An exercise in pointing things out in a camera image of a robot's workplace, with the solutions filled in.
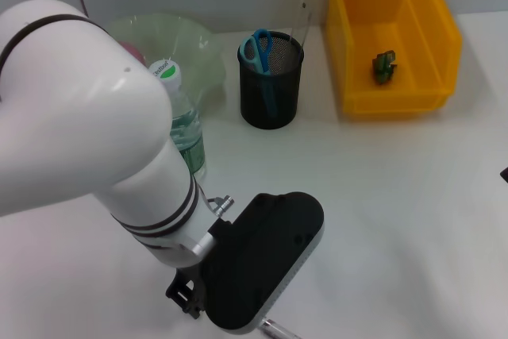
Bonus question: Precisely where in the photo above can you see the green plastic wrapper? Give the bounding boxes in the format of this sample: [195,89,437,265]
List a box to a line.
[371,49,398,86]

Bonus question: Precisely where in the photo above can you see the clear green-label water bottle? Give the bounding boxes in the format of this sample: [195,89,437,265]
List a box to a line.
[148,59,208,182]

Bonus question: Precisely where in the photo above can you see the blue scissors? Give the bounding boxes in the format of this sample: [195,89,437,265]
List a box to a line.
[241,29,279,118]

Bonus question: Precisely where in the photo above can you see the yellow plastic bin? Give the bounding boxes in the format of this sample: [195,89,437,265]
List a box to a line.
[325,0,464,114]

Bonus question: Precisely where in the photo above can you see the black mesh pen holder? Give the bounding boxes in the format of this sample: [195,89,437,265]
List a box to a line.
[237,31,305,130]

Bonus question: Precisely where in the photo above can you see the clear plastic ruler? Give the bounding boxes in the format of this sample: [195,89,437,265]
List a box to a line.
[288,0,314,48]

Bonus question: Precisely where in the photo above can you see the grey ballpoint pen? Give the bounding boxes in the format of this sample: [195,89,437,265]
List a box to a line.
[262,317,305,339]

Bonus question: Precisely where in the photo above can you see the pink peach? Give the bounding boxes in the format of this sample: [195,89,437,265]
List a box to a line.
[118,40,147,68]

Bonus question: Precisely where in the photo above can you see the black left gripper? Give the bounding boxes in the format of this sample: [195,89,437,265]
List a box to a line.
[165,264,207,321]

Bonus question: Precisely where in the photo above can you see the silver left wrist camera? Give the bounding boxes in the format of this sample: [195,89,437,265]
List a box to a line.
[200,191,327,334]

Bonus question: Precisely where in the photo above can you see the green glass fruit plate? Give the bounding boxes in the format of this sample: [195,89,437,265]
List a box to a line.
[106,12,228,112]

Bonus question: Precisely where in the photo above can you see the dark left arm cable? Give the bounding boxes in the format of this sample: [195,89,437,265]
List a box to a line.
[205,194,236,218]

